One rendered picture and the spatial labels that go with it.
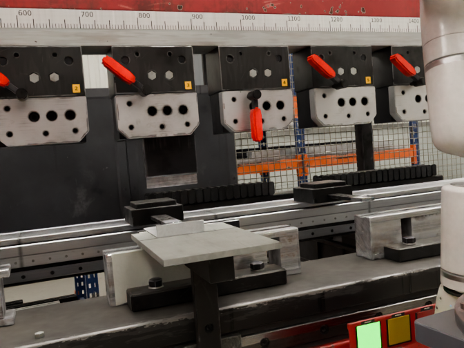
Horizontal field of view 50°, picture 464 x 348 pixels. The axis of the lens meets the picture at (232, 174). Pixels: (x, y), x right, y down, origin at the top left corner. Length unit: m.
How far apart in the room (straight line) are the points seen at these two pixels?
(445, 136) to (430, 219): 0.45
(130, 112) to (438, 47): 0.52
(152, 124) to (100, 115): 0.55
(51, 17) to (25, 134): 0.20
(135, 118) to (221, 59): 0.20
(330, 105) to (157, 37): 0.38
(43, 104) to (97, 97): 0.57
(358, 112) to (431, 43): 0.28
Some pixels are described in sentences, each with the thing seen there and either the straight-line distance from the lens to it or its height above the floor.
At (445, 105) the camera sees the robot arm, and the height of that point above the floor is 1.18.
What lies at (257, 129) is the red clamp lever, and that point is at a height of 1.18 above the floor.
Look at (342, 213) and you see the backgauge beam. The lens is 1.42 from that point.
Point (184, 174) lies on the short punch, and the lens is 0.98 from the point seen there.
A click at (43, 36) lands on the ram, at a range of 0.93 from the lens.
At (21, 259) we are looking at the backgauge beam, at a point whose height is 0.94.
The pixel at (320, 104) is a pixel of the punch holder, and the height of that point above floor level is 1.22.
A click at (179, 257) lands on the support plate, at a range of 0.71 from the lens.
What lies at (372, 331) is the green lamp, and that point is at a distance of 0.92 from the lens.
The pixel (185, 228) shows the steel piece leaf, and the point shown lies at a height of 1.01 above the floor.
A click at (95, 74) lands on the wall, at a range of 5.32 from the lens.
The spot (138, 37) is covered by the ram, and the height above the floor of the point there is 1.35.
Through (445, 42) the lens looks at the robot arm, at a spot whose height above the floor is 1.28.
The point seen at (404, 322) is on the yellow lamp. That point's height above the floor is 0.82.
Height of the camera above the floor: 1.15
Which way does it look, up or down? 3 degrees down
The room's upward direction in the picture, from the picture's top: 4 degrees counter-clockwise
